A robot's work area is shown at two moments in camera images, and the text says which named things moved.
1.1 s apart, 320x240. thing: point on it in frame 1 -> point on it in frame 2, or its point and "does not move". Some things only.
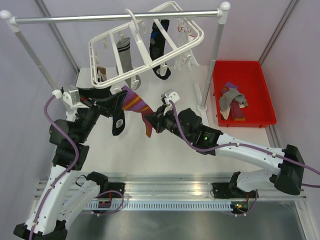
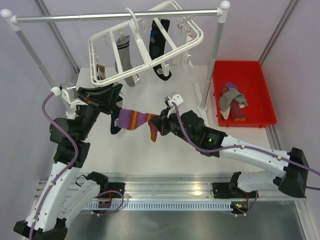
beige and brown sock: x=225 y=114 does not move
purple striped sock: x=133 y=101 -> x=131 y=119
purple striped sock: x=237 y=112 does not move
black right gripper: x=159 y=117 does not move
